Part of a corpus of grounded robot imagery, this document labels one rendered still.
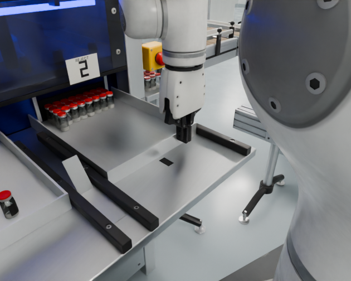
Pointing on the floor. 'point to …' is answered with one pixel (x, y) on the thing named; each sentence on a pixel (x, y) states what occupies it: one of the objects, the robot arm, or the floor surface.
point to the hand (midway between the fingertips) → (183, 132)
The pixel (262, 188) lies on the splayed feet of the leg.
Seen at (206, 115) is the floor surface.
